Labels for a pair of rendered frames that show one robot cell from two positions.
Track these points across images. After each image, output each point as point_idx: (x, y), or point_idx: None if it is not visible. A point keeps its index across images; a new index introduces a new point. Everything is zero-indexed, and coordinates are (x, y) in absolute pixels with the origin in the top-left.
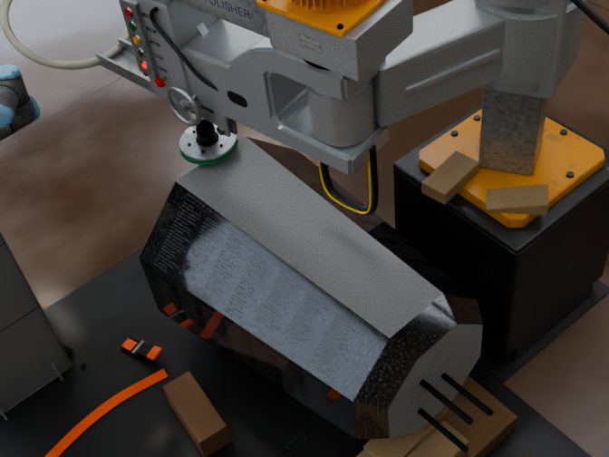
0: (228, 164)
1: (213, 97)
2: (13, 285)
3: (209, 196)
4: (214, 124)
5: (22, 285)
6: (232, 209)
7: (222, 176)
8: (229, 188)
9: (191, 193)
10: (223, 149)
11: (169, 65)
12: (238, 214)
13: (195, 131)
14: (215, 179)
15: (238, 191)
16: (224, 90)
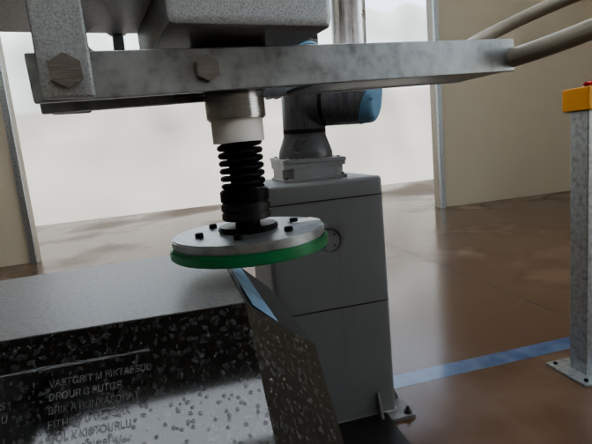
0: (172, 281)
1: None
2: (268, 264)
3: (122, 265)
4: (292, 232)
5: (270, 274)
6: (45, 279)
7: (149, 275)
8: (101, 279)
9: None
10: (185, 239)
11: None
12: (19, 283)
13: (291, 220)
14: (153, 270)
15: (72, 285)
16: None
